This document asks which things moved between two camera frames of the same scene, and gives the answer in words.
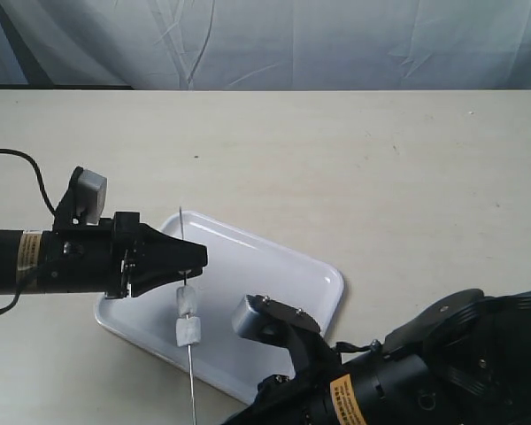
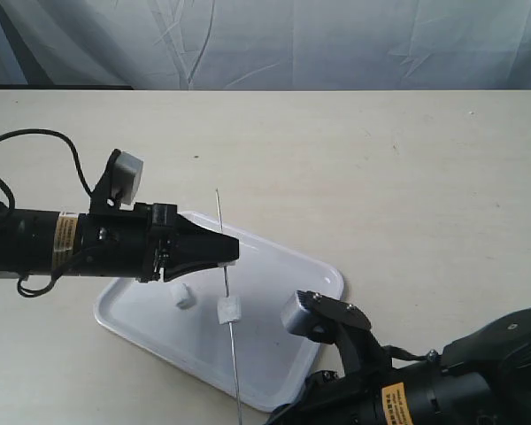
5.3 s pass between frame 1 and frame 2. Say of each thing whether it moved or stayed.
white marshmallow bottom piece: moved
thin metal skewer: moved
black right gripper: moved
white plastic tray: stayed
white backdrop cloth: stayed
